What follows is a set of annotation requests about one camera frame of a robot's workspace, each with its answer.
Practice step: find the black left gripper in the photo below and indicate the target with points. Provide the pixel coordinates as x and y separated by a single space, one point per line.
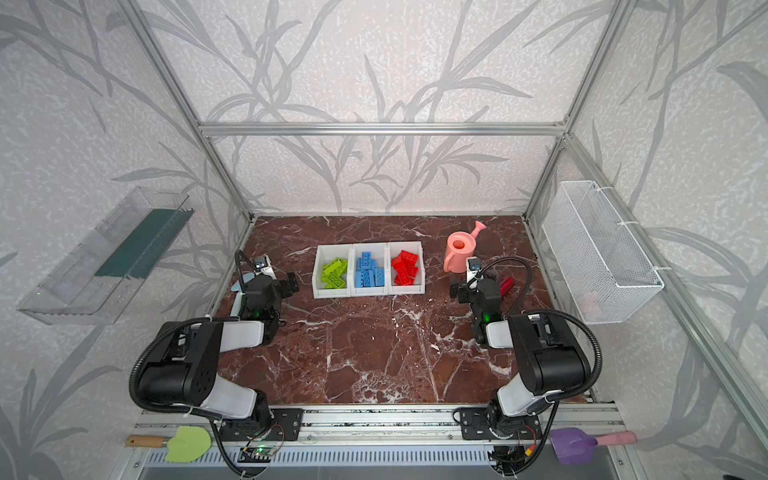
283 285

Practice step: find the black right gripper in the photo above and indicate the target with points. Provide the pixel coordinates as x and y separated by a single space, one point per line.
480 287

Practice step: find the red lego brick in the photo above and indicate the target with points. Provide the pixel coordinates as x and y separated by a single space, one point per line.
408 258
403 269
403 280

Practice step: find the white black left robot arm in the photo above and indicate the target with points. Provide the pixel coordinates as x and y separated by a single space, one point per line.
178 372

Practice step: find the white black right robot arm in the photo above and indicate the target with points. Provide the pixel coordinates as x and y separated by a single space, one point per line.
557 357

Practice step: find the light blue toy trowel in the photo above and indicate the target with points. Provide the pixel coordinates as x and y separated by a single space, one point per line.
238 305

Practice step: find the pink toy watering can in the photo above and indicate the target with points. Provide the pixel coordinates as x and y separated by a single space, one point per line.
460 247

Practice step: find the white right sorting bin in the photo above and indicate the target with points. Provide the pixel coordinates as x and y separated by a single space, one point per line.
419 286

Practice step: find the white middle sorting bin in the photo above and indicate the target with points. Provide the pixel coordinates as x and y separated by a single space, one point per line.
380 252

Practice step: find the red handled tool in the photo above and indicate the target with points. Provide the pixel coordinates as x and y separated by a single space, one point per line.
506 286

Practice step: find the white wire wall basket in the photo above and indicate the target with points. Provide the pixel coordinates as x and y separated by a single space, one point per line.
607 272

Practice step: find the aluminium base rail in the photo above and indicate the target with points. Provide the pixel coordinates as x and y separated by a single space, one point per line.
410 424

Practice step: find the green toy spade wooden handle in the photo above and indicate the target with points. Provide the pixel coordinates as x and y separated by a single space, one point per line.
187 445

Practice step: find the purple toy shovel pink handle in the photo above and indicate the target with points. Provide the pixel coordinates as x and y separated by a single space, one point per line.
574 446

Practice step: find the clear wall shelf green mat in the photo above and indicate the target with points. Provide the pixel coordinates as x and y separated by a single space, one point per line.
95 282

